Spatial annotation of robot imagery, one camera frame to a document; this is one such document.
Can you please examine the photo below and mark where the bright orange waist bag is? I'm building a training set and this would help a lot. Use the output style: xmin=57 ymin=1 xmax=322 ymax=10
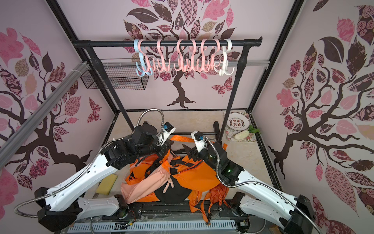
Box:
xmin=125 ymin=134 xmax=228 ymax=202

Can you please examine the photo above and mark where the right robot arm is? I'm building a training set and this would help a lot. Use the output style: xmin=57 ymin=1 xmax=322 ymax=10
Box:
xmin=183 ymin=143 xmax=320 ymax=234

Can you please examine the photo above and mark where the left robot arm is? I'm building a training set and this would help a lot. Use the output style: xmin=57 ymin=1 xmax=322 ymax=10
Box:
xmin=35 ymin=122 xmax=175 ymax=232

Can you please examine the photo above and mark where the black and orange bag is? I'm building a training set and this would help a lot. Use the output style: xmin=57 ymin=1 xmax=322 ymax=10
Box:
xmin=154 ymin=156 xmax=208 ymax=204

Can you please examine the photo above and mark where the light blue multi-hook hanger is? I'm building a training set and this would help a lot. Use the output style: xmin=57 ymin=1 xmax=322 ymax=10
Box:
xmin=133 ymin=39 xmax=153 ymax=77

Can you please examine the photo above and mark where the pink multi-hook hanger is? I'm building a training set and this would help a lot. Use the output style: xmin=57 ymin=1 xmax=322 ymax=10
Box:
xmin=186 ymin=39 xmax=197 ymax=72
xmin=174 ymin=39 xmax=187 ymax=72
xmin=208 ymin=38 xmax=223 ymax=72
xmin=197 ymin=39 xmax=209 ymax=73
xmin=157 ymin=39 xmax=170 ymax=72
xmin=137 ymin=40 xmax=153 ymax=76

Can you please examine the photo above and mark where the white multi-hook hanger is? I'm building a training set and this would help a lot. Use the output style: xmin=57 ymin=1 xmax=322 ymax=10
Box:
xmin=214 ymin=39 xmax=235 ymax=77

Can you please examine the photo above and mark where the left flexible metal conduit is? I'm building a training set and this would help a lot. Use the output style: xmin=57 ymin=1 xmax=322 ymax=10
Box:
xmin=14 ymin=125 xmax=160 ymax=220

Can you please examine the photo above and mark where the floral placemat cloth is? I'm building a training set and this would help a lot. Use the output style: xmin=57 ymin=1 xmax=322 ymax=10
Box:
xmin=226 ymin=112 xmax=250 ymax=142

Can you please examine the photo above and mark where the toy white radish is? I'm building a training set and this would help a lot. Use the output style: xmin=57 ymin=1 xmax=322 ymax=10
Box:
xmin=234 ymin=125 xmax=260 ymax=142

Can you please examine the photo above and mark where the dark orange backpack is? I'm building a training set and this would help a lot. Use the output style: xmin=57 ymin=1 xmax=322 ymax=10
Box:
xmin=188 ymin=184 xmax=231 ymax=225

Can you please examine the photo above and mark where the white patterned plate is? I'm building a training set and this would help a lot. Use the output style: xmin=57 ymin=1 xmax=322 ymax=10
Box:
xmin=227 ymin=112 xmax=250 ymax=131

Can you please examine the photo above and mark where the yellow sponge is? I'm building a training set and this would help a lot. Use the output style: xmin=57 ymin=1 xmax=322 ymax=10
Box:
xmin=95 ymin=174 xmax=118 ymax=195

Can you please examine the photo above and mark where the aluminium profile bar back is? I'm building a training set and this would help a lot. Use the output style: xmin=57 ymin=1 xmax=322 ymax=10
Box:
xmin=87 ymin=59 xmax=270 ymax=68

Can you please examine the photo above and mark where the aluminium profile bar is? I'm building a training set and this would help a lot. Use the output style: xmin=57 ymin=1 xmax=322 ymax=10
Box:
xmin=87 ymin=59 xmax=270 ymax=68
xmin=1 ymin=61 xmax=88 ymax=168

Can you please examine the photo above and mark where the black clothes rack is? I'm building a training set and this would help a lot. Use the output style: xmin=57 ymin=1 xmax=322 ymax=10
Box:
xmin=72 ymin=37 xmax=263 ymax=142

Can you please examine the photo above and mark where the aluminium profile bar left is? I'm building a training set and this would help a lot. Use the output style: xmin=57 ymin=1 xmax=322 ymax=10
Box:
xmin=1 ymin=61 xmax=88 ymax=168

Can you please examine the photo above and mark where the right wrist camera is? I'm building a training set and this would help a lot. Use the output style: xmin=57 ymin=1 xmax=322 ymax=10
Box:
xmin=191 ymin=131 xmax=207 ymax=153

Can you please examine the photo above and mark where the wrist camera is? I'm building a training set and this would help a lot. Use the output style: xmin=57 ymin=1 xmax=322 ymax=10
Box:
xmin=158 ymin=122 xmax=176 ymax=146
xmin=191 ymin=131 xmax=207 ymax=153

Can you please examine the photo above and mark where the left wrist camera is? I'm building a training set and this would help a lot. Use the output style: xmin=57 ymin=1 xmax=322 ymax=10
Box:
xmin=158 ymin=122 xmax=176 ymax=146

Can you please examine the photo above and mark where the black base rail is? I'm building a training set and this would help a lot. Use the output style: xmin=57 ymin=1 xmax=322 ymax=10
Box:
xmin=102 ymin=201 xmax=251 ymax=221

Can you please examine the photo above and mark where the white slotted cable duct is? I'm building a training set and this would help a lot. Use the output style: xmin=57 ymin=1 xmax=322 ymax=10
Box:
xmin=67 ymin=220 xmax=236 ymax=234

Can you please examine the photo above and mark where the black wire basket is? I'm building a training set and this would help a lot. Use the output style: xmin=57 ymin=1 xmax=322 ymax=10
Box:
xmin=81 ymin=65 xmax=149 ymax=90

